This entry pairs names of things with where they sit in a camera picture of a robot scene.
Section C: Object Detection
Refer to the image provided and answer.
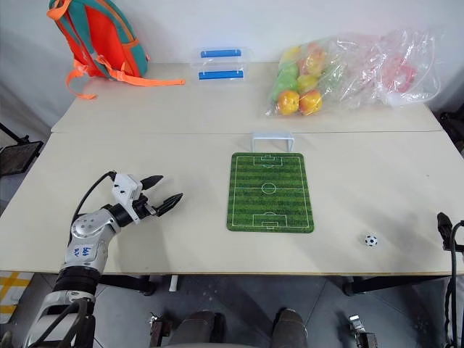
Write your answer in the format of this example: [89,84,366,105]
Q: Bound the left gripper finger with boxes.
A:
[141,175,165,190]
[154,193,184,217]

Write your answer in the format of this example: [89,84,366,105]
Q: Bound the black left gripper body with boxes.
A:
[131,194,157,219]

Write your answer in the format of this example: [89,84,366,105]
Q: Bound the green soccer field mat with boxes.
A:
[226,152,315,233]

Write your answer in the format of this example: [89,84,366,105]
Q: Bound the white miniature goal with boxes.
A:
[250,132,295,152]

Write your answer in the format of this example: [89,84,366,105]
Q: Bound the black metal stand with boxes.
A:
[0,122,44,178]

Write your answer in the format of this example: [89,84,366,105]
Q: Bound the orange teal backpack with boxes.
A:
[46,0,186,100]

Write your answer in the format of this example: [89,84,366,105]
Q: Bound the yellow white striped sheet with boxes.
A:
[0,271,34,324]

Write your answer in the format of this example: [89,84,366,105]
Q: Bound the orange yellow apple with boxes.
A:
[277,90,301,116]

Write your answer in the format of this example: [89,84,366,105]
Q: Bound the green apple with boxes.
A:
[278,62,299,78]
[271,72,300,103]

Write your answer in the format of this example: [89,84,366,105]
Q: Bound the dark rounded shape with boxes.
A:
[271,307,307,348]

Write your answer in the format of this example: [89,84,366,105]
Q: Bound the red yellow apple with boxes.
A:
[299,89,323,116]

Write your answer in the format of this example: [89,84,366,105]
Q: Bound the yellow fruit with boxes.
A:
[297,74,320,94]
[281,46,304,66]

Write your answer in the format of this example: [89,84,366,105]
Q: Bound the clear plastic fruit bag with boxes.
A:
[261,34,385,117]

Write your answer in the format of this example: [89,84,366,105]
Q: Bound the pink yellow apple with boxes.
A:
[299,43,329,76]

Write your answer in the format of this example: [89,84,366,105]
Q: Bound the clear bag with red items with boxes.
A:
[365,28,445,108]

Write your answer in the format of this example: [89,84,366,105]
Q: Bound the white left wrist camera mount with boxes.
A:
[110,173,144,222]

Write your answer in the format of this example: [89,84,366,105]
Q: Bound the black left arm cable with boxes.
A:
[70,171,117,251]

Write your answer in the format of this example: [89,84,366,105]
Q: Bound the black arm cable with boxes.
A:
[447,221,464,348]
[70,171,117,251]

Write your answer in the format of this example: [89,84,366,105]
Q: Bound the black table frame bar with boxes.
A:
[96,275,158,297]
[343,275,450,297]

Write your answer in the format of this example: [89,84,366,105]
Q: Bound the metal bracket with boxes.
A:
[148,313,166,348]
[347,314,378,348]

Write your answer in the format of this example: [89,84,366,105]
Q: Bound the clear box blue handle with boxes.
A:
[191,46,252,66]
[191,64,252,85]

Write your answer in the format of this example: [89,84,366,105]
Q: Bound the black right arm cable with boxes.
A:
[447,221,464,348]

